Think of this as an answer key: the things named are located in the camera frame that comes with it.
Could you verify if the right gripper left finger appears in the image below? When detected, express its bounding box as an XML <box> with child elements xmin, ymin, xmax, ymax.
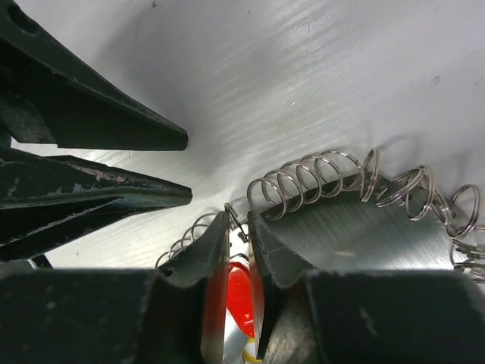
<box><xmin>1</xmin><ymin>212</ymin><xmax>230</xmax><ymax>363</ymax></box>

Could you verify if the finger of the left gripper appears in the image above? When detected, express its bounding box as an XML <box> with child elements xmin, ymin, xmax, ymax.
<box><xmin>1</xmin><ymin>1</ymin><xmax>189</xmax><ymax>151</ymax></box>
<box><xmin>1</xmin><ymin>148</ymin><xmax>192</xmax><ymax>262</ymax></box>

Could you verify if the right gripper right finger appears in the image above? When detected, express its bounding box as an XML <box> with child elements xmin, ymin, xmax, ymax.
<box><xmin>248</xmin><ymin>212</ymin><xmax>484</xmax><ymax>363</ymax></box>

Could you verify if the metal keyring plate with keys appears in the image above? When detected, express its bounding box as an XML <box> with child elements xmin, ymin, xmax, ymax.
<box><xmin>158</xmin><ymin>149</ymin><xmax>484</xmax><ymax>363</ymax></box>

